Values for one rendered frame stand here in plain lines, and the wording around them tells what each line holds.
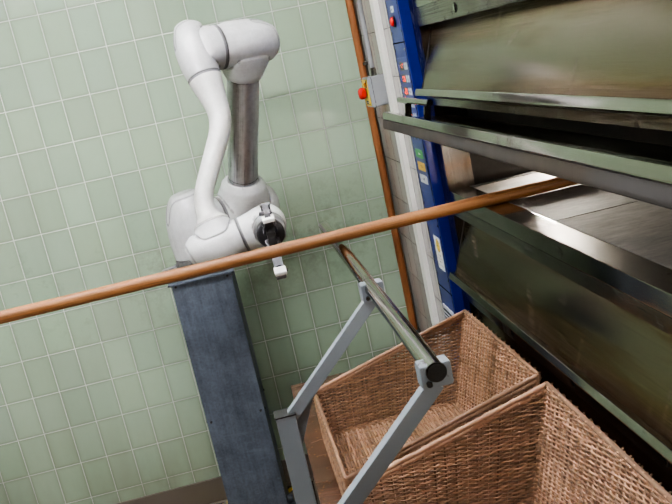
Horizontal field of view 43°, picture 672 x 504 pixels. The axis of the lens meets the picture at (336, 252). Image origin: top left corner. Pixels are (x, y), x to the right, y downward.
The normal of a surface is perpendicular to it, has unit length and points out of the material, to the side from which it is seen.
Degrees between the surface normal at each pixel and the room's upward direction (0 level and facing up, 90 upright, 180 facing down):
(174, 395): 90
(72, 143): 90
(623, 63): 70
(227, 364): 90
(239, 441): 90
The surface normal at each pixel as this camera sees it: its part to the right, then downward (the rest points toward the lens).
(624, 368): -0.98, -0.11
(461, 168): 0.14, 0.19
